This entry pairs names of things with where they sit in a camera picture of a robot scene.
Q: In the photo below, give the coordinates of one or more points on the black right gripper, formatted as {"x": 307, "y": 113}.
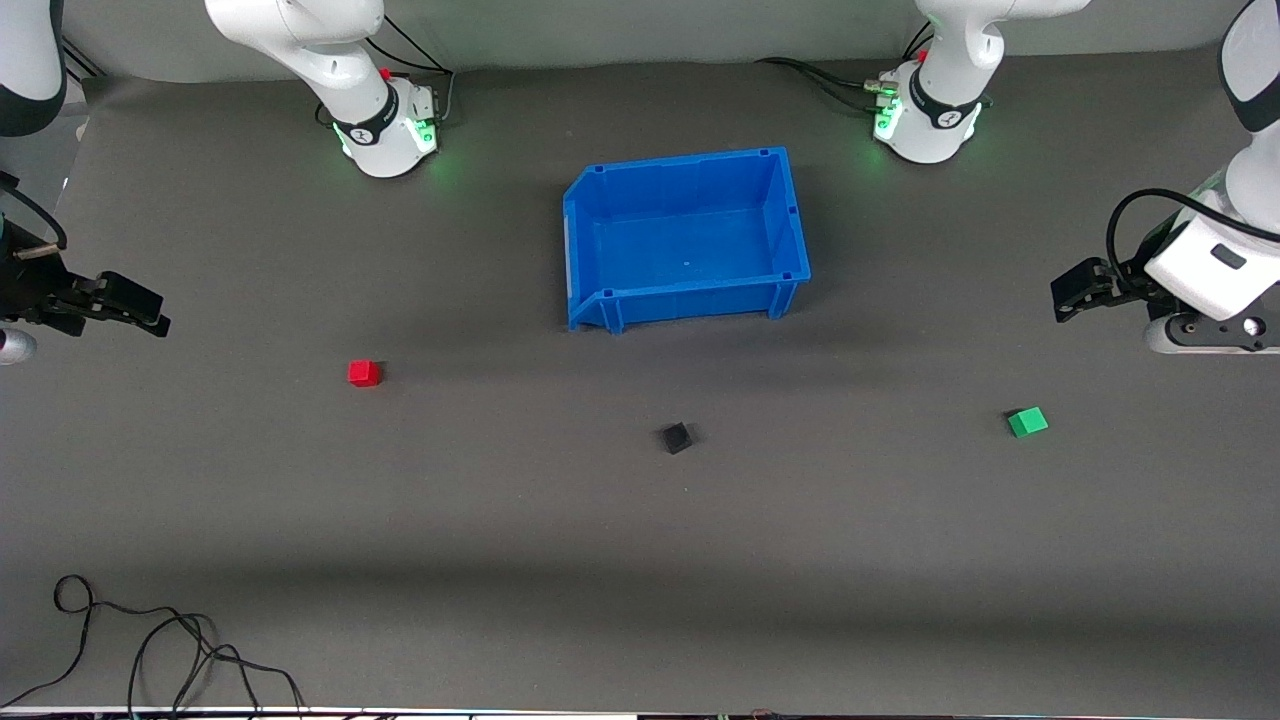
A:
{"x": 30, "y": 291}

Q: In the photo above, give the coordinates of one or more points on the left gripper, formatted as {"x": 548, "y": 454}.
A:
{"x": 1127, "y": 277}

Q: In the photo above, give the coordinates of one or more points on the green cube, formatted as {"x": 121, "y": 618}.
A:
{"x": 1027, "y": 422}

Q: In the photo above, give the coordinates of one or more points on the red cube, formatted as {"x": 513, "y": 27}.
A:
{"x": 364, "y": 374}

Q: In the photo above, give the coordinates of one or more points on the black cube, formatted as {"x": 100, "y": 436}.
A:
{"x": 676, "y": 438}

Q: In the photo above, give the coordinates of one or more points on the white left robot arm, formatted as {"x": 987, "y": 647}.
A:
{"x": 950, "y": 60}

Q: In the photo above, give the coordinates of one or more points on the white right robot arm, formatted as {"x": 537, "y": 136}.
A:
{"x": 340, "y": 60}

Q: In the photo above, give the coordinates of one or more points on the blue plastic storage bin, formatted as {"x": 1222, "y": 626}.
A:
{"x": 690, "y": 240}

